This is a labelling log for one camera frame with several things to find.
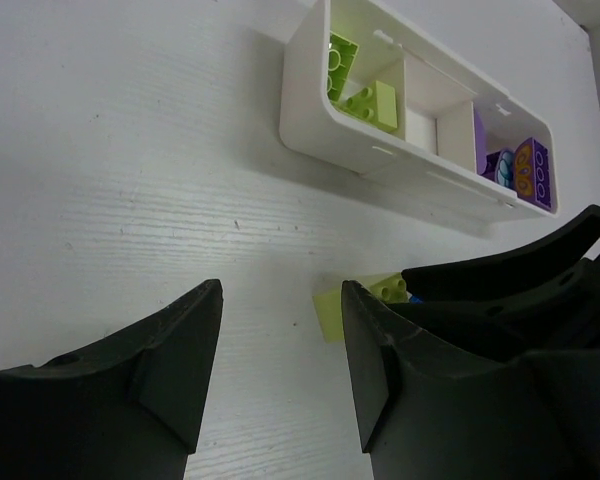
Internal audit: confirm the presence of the light green lego brick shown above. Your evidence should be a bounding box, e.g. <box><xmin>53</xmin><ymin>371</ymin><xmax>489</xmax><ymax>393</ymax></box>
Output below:
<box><xmin>312</xmin><ymin>272</ymin><xmax>411</xmax><ymax>343</ymax></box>

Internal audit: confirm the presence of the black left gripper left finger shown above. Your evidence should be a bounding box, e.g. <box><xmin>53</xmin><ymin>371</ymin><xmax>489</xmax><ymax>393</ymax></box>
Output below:
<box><xmin>0</xmin><ymin>279</ymin><xmax>223</xmax><ymax>479</ymax></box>

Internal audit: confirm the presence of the purple lego piece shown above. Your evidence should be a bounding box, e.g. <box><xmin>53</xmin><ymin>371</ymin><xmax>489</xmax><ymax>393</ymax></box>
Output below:
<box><xmin>473</xmin><ymin>109</ymin><xmax>501</xmax><ymax>181</ymax></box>

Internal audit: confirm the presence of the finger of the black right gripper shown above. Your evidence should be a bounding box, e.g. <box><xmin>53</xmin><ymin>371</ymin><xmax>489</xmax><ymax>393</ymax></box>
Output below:
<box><xmin>390</xmin><ymin>254</ymin><xmax>600</xmax><ymax>360</ymax></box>
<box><xmin>402</xmin><ymin>205</ymin><xmax>600</xmax><ymax>300</ymax></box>

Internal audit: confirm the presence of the white three-compartment tray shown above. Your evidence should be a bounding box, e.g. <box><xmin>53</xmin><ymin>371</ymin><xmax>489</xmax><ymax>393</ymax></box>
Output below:
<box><xmin>279</xmin><ymin>1</ymin><xmax>558</xmax><ymax>222</ymax></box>

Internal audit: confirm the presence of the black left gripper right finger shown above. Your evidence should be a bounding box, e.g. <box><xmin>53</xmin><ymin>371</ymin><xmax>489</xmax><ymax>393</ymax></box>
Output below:
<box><xmin>345</xmin><ymin>282</ymin><xmax>600</xmax><ymax>479</ymax></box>

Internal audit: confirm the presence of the purple printed lego brick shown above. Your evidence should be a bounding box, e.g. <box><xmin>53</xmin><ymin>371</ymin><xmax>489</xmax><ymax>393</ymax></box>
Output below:
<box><xmin>492</xmin><ymin>135</ymin><xmax>554</xmax><ymax>209</ymax></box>

